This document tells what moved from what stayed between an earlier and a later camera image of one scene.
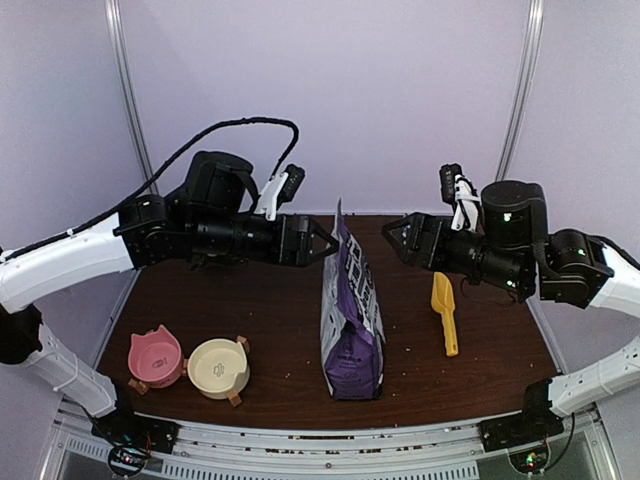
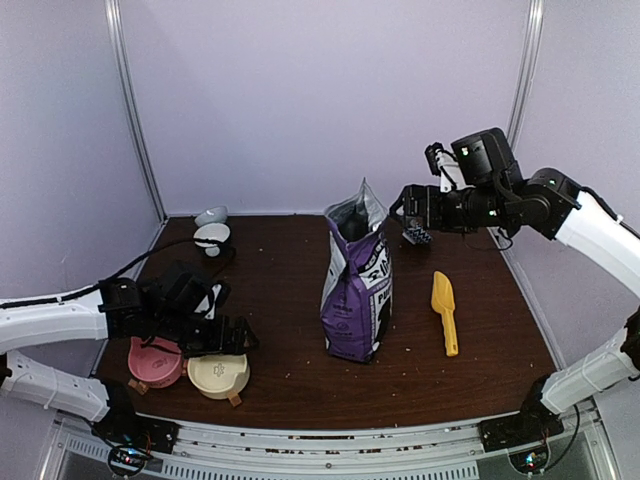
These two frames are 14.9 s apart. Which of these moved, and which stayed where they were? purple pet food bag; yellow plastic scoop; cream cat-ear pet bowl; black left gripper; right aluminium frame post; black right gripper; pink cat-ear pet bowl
Moved: black right gripper; black left gripper; purple pet food bag
Stayed: right aluminium frame post; pink cat-ear pet bowl; cream cat-ear pet bowl; yellow plastic scoop
